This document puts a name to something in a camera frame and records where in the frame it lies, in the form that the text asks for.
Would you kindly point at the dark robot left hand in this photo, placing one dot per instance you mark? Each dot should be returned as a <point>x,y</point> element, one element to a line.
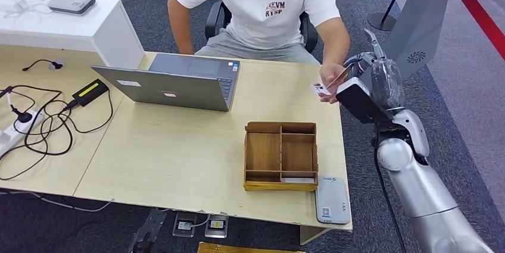
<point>148,231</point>

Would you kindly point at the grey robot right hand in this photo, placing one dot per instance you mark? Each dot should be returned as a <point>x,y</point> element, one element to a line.
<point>384,83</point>

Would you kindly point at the person's left hand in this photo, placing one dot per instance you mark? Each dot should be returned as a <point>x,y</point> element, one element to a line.
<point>329,73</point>

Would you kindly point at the white ID card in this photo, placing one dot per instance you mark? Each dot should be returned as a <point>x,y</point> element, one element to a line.
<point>320,89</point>

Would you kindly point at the person's right forearm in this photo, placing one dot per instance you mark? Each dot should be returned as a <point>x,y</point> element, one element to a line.
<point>181,30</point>

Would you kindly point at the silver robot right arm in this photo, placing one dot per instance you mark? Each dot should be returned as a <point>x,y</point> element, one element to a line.
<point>422,188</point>

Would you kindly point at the person's left forearm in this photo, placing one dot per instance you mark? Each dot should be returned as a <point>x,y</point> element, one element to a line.
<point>335,42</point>

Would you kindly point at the person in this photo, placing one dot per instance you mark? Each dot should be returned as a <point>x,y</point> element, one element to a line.
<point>268,6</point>

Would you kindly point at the grey card reader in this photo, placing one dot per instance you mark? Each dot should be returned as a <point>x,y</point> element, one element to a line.
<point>71,2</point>
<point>332,200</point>

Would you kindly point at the floor socket with white plug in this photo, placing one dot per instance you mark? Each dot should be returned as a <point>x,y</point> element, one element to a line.
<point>184,225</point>

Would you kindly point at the grey kiosk stand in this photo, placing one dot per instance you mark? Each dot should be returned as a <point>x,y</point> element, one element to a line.
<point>418,30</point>

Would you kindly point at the floor socket with yellow label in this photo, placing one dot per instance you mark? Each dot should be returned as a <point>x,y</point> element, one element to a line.
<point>216,226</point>

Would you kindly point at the yellow package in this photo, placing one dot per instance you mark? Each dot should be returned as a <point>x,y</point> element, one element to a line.
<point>236,249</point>

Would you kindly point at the wooden compartment organizer box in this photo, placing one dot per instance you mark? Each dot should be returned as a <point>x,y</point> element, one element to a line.
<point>262,150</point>

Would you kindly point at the red barrier belt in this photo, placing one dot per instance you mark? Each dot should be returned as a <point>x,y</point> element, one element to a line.
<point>485,28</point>

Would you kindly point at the black office chair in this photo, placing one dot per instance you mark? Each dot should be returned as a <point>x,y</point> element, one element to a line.
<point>215,18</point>

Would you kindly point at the grey laptop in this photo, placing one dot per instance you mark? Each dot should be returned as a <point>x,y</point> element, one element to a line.
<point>173,90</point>

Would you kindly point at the black adapter with yellow label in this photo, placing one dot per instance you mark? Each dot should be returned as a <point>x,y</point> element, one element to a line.
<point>90,92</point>

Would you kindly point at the white desk leg panel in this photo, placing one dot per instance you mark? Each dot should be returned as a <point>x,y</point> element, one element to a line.
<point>311,235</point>

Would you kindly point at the white power strip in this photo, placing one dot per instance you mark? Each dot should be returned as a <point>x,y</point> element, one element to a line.
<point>15,133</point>

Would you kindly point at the black power plug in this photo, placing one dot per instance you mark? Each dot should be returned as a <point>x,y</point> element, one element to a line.
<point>23,117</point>

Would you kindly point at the white reception counter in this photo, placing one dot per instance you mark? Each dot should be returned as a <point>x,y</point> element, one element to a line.
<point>98,34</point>

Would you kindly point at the white charger block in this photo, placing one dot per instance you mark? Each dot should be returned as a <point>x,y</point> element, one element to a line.
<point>10,4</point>

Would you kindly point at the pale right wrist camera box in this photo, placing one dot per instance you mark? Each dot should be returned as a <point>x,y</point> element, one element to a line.
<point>361,101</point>

